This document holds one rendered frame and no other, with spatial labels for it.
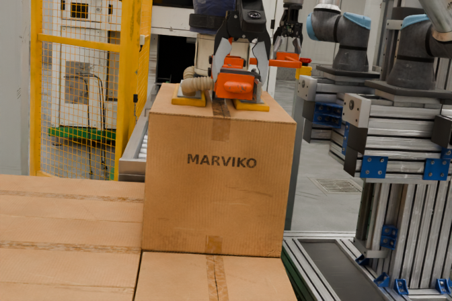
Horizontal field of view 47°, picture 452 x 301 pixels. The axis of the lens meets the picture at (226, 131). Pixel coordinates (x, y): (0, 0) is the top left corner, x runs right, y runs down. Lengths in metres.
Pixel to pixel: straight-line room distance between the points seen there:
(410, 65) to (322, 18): 0.61
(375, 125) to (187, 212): 0.66
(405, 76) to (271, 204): 0.62
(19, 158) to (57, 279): 1.66
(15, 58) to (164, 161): 1.60
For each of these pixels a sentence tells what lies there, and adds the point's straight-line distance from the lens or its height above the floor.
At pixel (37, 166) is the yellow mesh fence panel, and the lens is 3.52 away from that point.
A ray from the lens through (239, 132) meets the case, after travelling 1.39.
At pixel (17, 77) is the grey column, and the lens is 2.88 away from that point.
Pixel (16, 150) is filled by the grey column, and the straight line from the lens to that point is 2.96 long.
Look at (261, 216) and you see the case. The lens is 1.47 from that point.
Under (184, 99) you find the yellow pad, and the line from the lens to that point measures 1.51.
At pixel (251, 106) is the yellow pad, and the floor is 0.96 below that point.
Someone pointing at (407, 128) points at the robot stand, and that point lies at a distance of 1.76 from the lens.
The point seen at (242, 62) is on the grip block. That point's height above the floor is 1.09.
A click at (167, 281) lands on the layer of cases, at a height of 0.54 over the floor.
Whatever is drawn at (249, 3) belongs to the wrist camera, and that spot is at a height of 1.24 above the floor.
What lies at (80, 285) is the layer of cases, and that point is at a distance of 1.35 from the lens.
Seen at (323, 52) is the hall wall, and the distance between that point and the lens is 11.65.
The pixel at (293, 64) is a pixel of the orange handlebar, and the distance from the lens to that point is 1.73.
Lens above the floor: 1.20
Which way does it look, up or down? 12 degrees down
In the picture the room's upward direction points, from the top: 5 degrees clockwise
